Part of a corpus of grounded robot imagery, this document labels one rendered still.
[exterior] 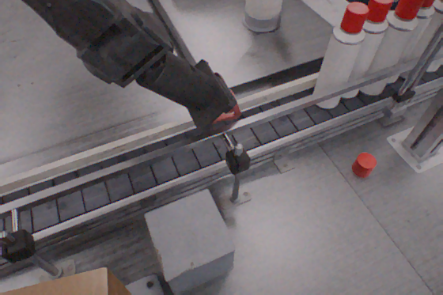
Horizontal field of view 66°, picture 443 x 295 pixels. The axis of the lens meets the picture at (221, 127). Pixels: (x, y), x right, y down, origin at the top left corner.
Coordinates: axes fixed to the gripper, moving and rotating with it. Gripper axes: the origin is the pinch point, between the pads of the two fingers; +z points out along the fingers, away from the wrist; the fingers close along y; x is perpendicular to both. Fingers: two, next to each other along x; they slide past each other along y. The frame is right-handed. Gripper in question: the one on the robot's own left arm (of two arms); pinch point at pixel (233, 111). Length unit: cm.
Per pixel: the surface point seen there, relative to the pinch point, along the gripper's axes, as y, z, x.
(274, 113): -5.1, 0.7, -5.3
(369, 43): -2.1, 8.4, -23.4
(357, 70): -2.2, 13.0, -19.6
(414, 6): -2.8, 7.3, -31.4
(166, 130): 2.6, -5.5, 10.3
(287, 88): 2.5, 9.7, -8.3
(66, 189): -5.1, -19.6, 19.7
